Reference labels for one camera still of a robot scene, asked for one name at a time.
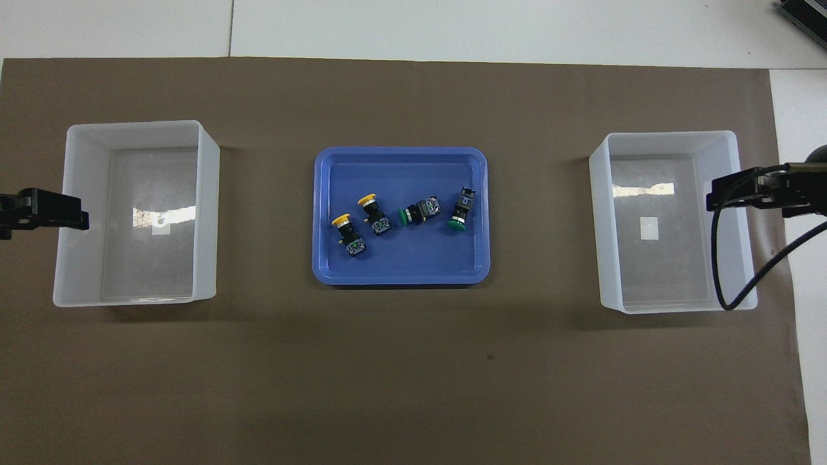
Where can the white sticker label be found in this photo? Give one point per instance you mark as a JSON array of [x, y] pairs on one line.
[[649, 229], [161, 230]]

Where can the yellow push button switch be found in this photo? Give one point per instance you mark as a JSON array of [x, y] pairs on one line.
[[342, 221], [368, 200]]

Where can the translucent white plastic box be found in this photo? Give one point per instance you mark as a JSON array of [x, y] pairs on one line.
[[685, 278], [84, 258]]

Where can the brown table mat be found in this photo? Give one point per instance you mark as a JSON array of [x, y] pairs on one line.
[[413, 374]]

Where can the green push button switch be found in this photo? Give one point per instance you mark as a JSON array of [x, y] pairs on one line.
[[457, 224], [404, 217]]

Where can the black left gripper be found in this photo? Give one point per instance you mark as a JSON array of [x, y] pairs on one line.
[[14, 210]]

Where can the blue plastic tray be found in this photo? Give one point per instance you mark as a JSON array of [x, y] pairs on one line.
[[400, 261]]

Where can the black ribbed device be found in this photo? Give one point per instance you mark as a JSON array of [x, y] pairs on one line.
[[807, 16]]

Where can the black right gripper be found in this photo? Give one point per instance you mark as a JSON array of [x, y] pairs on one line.
[[801, 194]]

